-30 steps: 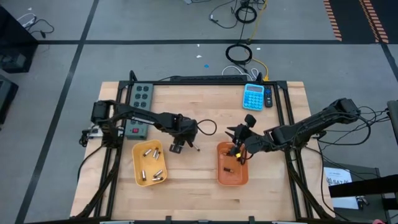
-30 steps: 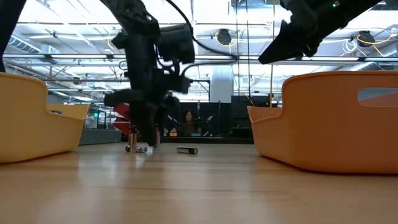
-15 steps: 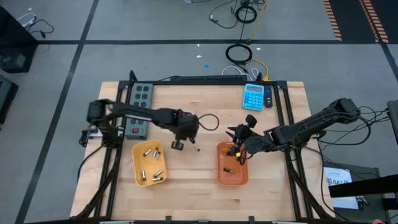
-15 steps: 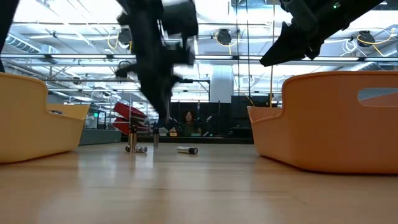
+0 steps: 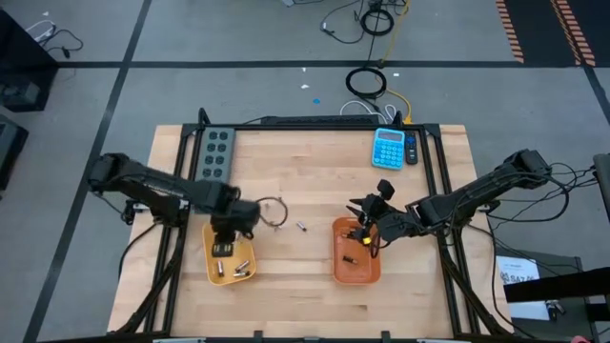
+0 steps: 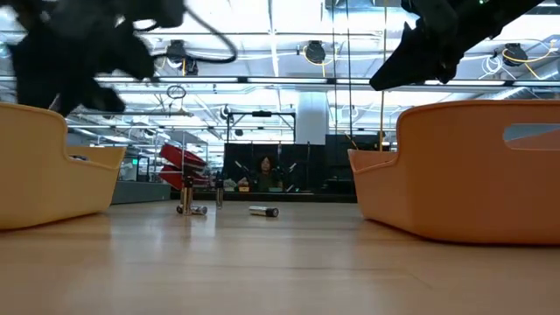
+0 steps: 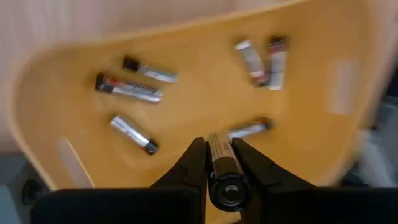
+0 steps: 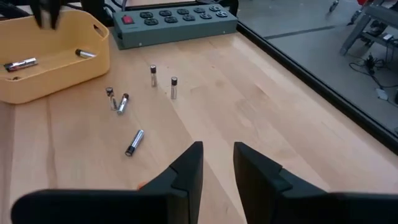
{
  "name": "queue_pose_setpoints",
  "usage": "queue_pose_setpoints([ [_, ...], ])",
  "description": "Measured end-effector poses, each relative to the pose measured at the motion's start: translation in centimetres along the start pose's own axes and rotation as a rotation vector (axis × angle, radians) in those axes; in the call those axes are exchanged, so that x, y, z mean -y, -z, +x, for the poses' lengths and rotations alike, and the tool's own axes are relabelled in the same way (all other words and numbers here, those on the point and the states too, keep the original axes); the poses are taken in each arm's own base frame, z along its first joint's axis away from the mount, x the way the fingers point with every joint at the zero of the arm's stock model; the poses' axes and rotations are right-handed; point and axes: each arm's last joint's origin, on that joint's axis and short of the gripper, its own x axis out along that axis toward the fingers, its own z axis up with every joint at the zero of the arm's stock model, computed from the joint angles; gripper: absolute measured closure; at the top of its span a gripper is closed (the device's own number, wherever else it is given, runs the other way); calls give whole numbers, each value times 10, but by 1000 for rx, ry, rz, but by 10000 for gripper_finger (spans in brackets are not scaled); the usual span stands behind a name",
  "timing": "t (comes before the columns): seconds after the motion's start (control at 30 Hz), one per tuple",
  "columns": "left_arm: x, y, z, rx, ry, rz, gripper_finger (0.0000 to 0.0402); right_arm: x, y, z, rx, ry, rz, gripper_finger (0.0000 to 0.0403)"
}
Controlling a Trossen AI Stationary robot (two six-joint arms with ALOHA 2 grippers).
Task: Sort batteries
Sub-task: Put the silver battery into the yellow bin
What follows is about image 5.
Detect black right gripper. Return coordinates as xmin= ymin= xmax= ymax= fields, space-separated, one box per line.
xmin=346 ymin=194 xmax=421 ymax=244

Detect yellow plastic bin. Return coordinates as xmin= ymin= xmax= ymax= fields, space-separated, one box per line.
xmin=202 ymin=221 xmax=257 ymax=287

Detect orange plastic bin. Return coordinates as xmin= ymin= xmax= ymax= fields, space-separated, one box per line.
xmin=332 ymin=216 xmax=382 ymax=286

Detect blue calculator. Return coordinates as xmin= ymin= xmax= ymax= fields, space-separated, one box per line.
xmin=371 ymin=127 xmax=406 ymax=172

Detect grey power strip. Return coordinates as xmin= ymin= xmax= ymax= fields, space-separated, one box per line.
xmin=193 ymin=126 xmax=237 ymax=185

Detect black remote control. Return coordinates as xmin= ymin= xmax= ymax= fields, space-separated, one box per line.
xmin=404 ymin=131 xmax=419 ymax=167

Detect black floor power bar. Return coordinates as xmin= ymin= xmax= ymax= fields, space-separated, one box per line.
xmin=260 ymin=114 xmax=380 ymax=126

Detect white paper sign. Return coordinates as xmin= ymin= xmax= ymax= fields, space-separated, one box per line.
xmin=498 ymin=255 xmax=542 ymax=287

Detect black beam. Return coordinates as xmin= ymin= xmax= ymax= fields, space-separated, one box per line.
xmin=503 ymin=266 xmax=610 ymax=304

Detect black box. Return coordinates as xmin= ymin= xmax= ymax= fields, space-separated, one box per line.
xmin=0 ymin=113 xmax=30 ymax=192

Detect black floor mat orange edge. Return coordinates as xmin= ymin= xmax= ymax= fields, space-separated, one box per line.
xmin=495 ymin=0 xmax=610 ymax=68

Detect black cabinet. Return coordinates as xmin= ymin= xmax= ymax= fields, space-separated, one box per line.
xmin=0 ymin=9 xmax=59 ymax=113

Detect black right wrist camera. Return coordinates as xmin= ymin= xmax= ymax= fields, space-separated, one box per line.
xmin=376 ymin=179 xmax=397 ymax=202

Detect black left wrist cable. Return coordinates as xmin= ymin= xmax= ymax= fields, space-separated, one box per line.
xmin=256 ymin=195 xmax=290 ymax=230

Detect yellow floor cable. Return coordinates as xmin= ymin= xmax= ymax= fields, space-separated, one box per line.
xmin=378 ymin=0 xmax=415 ymax=126

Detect white floor cable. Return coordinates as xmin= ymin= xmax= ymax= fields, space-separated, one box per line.
xmin=339 ymin=99 xmax=397 ymax=123

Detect black coiled floor cable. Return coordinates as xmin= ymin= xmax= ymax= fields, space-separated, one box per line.
xmin=345 ymin=66 xmax=388 ymax=100
xmin=359 ymin=8 xmax=396 ymax=37

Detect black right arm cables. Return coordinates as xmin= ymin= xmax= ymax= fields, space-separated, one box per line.
xmin=485 ymin=160 xmax=602 ymax=239

